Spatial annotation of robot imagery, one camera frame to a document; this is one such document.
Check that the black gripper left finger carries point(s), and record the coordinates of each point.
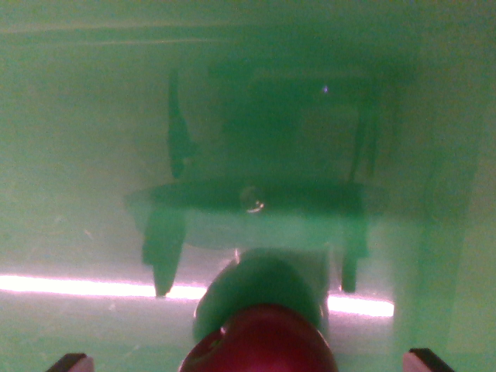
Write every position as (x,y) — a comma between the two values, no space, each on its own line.
(74,365)

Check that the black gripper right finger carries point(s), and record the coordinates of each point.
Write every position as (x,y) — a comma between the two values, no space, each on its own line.
(421,362)

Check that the dark red round fruit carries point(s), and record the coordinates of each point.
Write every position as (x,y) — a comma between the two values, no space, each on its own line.
(263,341)

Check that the green plastic bin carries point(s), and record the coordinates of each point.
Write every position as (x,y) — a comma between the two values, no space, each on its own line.
(97,155)

